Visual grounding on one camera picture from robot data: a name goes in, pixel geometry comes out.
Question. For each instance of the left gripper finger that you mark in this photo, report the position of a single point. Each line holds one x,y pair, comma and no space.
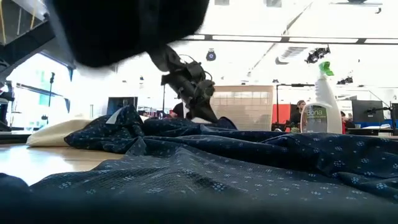
203,113

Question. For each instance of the navy polka dot shirt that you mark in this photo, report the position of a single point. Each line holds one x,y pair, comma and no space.
217,168

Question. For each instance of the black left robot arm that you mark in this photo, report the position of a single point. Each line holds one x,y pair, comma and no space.
124,28

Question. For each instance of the white plastic laundry basket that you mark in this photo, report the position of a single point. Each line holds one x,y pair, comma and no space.
245,107

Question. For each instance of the person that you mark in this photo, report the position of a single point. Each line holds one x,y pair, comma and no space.
345,121
298,113
178,110

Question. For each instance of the black ceiling spotlight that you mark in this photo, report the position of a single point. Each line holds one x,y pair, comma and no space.
211,55

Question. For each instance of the black monitor screen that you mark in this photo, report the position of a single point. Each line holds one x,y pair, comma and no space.
367,110
119,105

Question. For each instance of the red partition panel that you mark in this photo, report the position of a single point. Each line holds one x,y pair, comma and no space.
280,113

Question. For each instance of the white spray bottle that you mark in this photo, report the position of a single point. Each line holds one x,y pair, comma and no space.
323,118

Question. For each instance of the black track light cluster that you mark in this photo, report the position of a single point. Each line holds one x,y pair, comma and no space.
317,55

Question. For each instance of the black microphone stand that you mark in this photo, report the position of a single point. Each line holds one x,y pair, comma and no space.
51,81

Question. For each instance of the cream canvas tote bag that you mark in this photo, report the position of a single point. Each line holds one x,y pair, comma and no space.
53,133

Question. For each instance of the yellow vertical pipe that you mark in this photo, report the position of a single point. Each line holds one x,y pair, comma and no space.
32,20

